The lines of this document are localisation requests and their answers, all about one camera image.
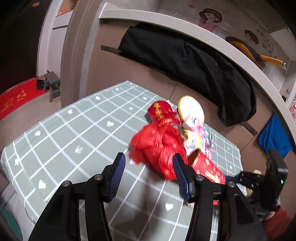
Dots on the small metal stool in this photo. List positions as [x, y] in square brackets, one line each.
[52, 80]

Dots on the grey kitchen countertop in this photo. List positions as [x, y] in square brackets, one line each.
[161, 20]

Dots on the cartoon wall sticker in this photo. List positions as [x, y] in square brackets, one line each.
[210, 16]

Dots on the pink white snack packet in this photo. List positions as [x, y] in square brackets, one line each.
[192, 141]

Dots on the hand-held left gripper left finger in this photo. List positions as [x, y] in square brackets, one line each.
[118, 172]

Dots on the red pouch with gold print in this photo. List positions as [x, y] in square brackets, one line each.
[208, 169]

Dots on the red doormat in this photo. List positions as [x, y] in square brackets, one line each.
[13, 99]

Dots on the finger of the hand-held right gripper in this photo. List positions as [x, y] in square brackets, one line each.
[249, 179]

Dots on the brown kitchen cabinet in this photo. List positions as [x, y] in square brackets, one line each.
[111, 69]

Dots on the green checked tablecloth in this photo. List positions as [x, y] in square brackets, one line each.
[69, 139]

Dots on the round silver yellow scouring pad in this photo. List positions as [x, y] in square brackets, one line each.
[190, 109]

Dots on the black jacket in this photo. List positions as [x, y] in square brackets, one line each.
[185, 64]

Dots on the blue towel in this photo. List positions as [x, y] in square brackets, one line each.
[272, 136]

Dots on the red plastic mesh bag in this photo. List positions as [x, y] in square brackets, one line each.
[157, 148]

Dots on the person's right forearm red sleeve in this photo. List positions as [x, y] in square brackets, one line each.
[279, 223]

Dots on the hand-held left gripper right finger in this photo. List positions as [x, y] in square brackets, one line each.
[179, 172]

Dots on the red box with gold print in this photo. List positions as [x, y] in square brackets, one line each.
[159, 111]

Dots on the teal round object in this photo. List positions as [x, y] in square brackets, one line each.
[9, 224]

